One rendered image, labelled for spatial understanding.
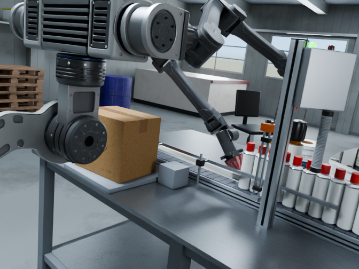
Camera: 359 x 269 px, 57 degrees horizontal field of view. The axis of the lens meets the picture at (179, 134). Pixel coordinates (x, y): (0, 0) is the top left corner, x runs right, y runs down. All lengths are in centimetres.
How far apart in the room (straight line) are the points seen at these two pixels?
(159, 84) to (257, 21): 345
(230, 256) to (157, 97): 809
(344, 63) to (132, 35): 70
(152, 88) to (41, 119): 817
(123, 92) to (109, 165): 457
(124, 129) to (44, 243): 98
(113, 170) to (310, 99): 82
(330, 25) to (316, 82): 851
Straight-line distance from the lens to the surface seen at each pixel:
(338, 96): 120
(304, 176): 132
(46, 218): 203
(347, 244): 131
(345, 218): 131
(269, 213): 126
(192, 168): 162
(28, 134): 101
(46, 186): 195
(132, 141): 142
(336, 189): 129
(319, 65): 115
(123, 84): 595
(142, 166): 151
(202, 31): 92
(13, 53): 770
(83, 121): 96
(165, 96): 883
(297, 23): 988
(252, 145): 141
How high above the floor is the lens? 140
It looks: 13 degrees down
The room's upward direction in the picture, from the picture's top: 7 degrees clockwise
